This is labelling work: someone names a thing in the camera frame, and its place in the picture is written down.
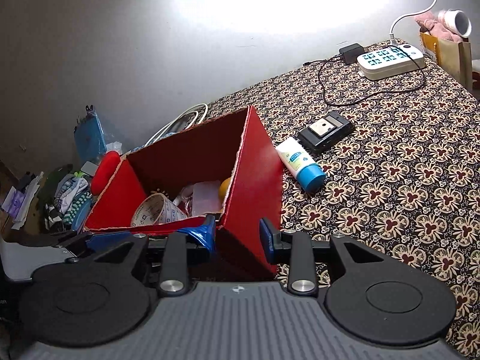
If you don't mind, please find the white tube blue cap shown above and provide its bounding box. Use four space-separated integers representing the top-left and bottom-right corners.
275 137 326 194

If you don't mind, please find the black rectangular device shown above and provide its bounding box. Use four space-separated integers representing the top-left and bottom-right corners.
298 111 355 153

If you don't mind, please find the orange gourd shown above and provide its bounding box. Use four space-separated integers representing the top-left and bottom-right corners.
218 177 231 202

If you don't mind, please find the red cardboard box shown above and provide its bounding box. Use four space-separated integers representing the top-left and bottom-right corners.
85 106 283 281

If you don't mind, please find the red plush heart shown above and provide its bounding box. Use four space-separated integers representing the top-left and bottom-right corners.
90 150 120 196

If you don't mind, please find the striped fabric bundle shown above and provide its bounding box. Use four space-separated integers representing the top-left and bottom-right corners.
53 175 92 228

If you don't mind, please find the floral patterned cloth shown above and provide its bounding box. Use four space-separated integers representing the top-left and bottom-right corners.
208 55 479 359

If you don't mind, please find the blue plastic bag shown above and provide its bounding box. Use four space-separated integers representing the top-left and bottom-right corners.
74 105 107 162

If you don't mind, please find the black power adapter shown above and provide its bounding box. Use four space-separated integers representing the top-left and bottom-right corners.
338 43 365 65

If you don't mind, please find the white power strip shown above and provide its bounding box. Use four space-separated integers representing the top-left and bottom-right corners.
357 44 425 81

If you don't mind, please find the brown paper bag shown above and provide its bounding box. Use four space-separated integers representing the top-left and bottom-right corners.
420 33 473 92

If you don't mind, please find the pink plush toy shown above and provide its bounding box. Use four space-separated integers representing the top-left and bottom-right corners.
414 11 463 42

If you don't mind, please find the white cylindrical cup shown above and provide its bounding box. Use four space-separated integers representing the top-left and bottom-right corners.
438 9 472 38

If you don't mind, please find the white coiled cable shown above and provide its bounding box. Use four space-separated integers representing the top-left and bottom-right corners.
143 102 209 149

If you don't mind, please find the black thin cable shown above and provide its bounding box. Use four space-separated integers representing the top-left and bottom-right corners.
304 44 427 107

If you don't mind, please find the white power strip cord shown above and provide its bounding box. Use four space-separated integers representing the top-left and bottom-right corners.
389 0 440 46

